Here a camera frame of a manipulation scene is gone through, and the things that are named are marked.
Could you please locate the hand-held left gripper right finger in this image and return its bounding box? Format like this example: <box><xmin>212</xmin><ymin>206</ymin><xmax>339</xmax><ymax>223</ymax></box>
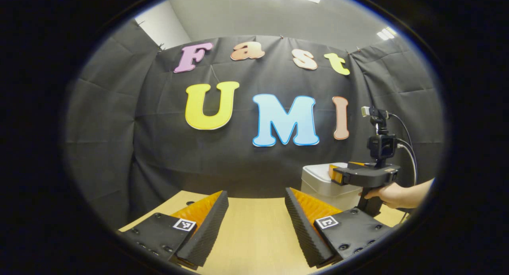
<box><xmin>285</xmin><ymin>187</ymin><xmax>394</xmax><ymax>268</ymax></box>

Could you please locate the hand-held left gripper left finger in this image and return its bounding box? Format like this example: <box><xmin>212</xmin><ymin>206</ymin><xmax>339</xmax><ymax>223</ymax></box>
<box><xmin>117</xmin><ymin>190</ymin><xmax>229</xmax><ymax>270</ymax></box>

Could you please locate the grey desktop garbage bin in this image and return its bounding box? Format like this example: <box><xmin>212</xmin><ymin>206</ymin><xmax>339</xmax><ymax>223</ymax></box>
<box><xmin>300</xmin><ymin>162</ymin><xmax>364</xmax><ymax>211</ymax></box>

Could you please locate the wooden desktop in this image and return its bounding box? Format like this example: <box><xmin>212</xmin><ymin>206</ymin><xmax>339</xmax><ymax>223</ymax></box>
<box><xmin>119</xmin><ymin>190</ymin><xmax>410</xmax><ymax>275</ymax></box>

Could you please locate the small ceiling light panel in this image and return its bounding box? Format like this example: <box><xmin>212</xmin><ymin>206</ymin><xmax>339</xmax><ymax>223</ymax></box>
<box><xmin>377</xmin><ymin>26</ymin><xmax>398</xmax><ymax>41</ymax></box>

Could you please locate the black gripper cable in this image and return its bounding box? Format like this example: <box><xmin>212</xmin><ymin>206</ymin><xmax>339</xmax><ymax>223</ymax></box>
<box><xmin>391</xmin><ymin>113</ymin><xmax>419</xmax><ymax>187</ymax></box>

